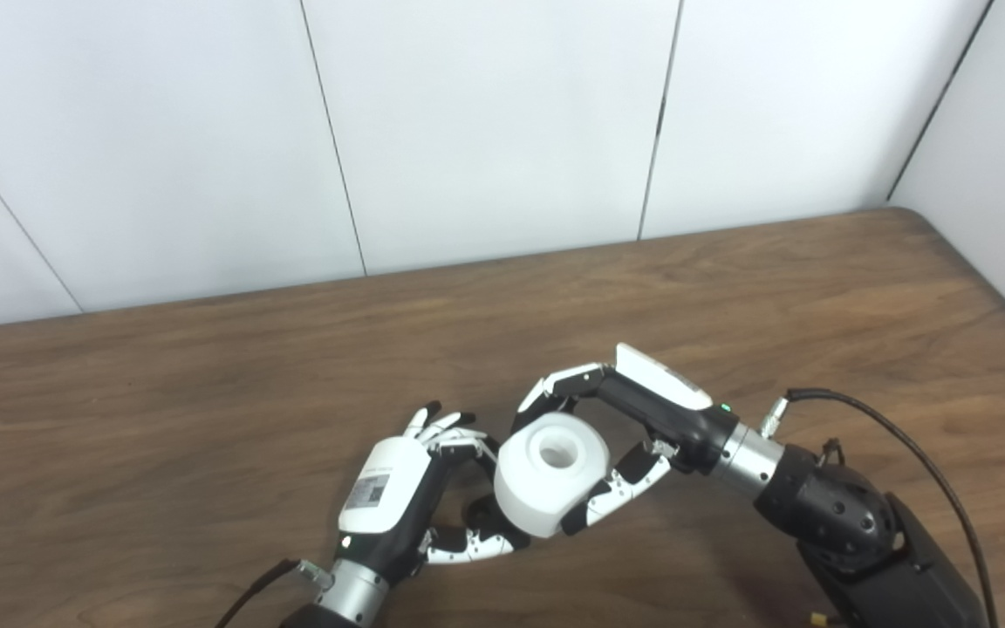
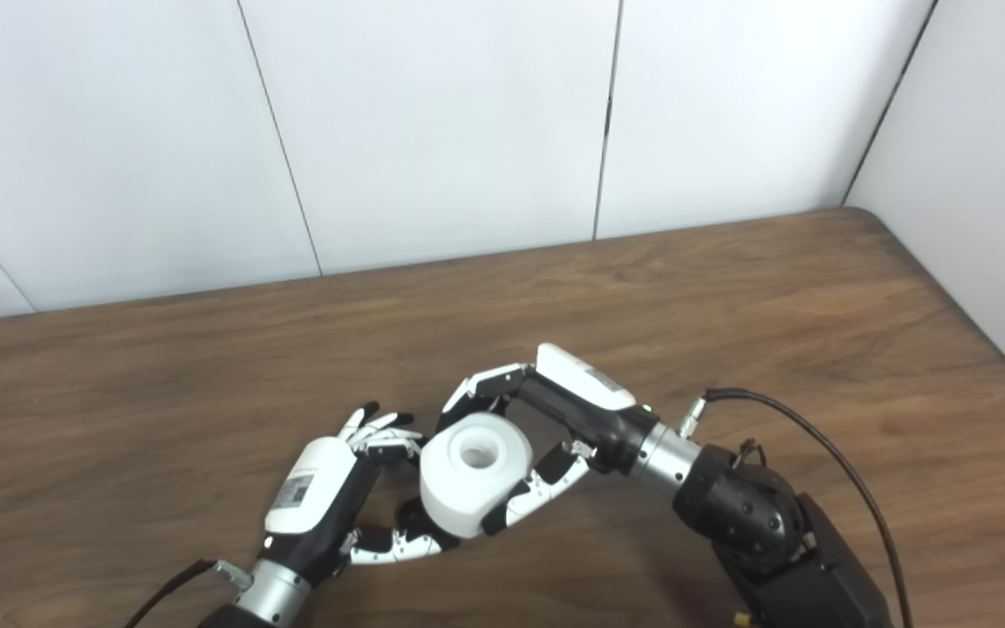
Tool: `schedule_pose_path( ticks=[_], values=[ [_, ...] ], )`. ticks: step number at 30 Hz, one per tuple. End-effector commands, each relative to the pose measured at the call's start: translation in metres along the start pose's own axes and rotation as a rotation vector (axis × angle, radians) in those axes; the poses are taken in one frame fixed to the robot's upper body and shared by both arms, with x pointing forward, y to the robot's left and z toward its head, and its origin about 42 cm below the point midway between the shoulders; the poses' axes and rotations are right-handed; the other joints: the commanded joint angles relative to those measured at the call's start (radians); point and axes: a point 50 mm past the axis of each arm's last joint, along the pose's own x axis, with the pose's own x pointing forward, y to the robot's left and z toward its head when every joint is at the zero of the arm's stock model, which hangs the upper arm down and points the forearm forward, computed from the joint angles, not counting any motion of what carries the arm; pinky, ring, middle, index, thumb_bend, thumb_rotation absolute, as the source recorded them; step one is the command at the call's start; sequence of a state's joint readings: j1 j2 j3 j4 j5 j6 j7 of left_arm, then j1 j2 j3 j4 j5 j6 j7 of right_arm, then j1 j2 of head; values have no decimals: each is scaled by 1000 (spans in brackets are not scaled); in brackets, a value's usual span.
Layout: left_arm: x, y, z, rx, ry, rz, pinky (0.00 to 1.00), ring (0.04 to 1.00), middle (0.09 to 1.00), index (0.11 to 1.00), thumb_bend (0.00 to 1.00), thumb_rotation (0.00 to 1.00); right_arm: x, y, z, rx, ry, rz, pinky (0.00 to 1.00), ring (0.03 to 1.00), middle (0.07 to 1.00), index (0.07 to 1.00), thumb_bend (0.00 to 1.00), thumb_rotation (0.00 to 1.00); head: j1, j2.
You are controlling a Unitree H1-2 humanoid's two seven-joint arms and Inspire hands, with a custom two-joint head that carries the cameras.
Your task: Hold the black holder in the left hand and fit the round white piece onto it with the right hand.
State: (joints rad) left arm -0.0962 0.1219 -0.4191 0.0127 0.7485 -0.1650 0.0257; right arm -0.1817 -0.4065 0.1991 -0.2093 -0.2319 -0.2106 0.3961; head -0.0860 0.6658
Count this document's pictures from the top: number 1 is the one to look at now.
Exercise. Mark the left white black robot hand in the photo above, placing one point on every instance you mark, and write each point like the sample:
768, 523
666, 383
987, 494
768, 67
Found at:
380, 493

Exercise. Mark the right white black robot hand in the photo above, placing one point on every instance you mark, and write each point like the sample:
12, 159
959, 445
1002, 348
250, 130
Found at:
668, 410

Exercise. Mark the black holder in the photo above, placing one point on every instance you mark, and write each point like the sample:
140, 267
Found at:
483, 516

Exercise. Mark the round white piece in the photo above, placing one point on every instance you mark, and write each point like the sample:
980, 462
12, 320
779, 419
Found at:
537, 488

